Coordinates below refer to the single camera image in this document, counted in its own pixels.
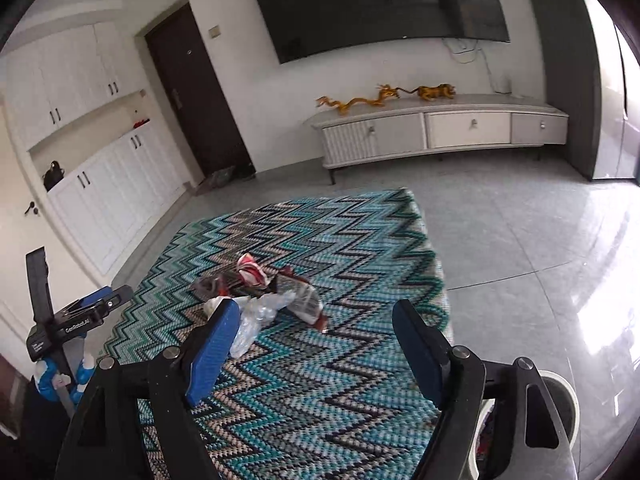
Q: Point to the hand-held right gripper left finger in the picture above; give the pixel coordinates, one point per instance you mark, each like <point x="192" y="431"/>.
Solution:
<point x="215" y="345"/>

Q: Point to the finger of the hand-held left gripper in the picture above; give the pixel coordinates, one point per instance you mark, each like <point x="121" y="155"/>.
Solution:
<point x="100" y="300"/>

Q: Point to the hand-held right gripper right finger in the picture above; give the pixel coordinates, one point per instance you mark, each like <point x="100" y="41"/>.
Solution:
<point x="420" y="355"/>

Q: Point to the clear plastic wrapper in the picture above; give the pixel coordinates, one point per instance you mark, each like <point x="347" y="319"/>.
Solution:
<point x="260" y="317"/>

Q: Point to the dark grey foil wrapper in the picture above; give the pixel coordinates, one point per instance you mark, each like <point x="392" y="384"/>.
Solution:
<point x="210" y="285"/>

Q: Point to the red and white wrapper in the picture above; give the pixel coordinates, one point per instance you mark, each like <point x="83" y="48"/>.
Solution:
<point x="250" y="270"/>

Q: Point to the brown printed snack packet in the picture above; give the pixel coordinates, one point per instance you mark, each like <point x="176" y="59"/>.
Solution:
<point x="300" y="300"/>

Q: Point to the white trash bin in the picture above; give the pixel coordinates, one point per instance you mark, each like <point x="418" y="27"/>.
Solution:
<point x="562" y="400"/>

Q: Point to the person's left hand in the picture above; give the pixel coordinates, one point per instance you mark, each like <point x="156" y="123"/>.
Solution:
<point x="50" y="377"/>

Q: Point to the zigzag patterned blanket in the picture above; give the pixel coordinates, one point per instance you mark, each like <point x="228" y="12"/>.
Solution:
<point x="325" y="400"/>

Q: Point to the black bag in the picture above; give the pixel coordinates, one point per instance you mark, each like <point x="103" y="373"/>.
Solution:
<point x="52" y="176"/>

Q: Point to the dark shoes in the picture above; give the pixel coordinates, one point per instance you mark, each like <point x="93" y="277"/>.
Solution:
<point x="244" y="170"/>

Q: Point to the small red items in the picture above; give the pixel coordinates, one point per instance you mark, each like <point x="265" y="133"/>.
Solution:
<point x="140" y="122"/>

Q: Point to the white television cabinet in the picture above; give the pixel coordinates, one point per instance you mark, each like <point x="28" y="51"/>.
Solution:
<point x="400" y="132"/>

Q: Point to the dark brown door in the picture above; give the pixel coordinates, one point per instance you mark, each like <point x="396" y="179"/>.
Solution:
<point x="195" y="95"/>

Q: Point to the golden dragon figurine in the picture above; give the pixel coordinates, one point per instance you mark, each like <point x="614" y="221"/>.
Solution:
<point x="350" y="105"/>

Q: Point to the golden tiger figurine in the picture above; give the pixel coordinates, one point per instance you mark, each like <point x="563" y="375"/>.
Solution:
<point x="435" y="92"/>

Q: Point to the glass sliding door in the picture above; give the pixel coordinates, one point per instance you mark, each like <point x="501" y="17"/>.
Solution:
<point x="617" y="110"/>

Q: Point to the white wall cabinets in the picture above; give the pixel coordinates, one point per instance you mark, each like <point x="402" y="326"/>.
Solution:
<point x="115" y="195"/>

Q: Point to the wall light switch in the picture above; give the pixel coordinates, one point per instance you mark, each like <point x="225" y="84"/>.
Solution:
<point x="215" y="32"/>

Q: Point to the black wall television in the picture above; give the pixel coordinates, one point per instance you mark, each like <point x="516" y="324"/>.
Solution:
<point x="375" y="0"/>

